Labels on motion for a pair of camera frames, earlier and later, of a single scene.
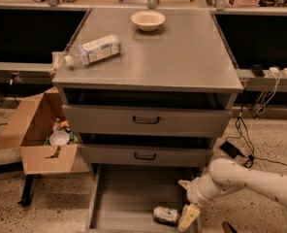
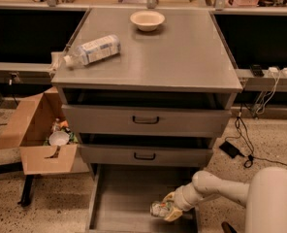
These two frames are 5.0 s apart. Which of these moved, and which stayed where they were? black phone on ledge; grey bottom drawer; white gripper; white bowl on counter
Moved: white gripper
Stayed: grey bottom drawer; white bowl on counter; black phone on ledge
